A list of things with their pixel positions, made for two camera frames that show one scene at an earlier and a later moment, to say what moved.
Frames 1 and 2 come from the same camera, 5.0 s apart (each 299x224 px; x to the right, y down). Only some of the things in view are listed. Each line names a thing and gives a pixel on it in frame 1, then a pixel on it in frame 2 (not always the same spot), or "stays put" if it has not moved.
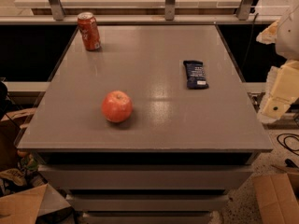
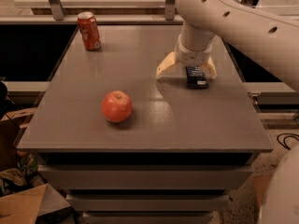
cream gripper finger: [267, 35] to [192, 49]
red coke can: [88, 25] stays put
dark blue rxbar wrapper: [195, 75] stays put
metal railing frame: [243, 18] stays put
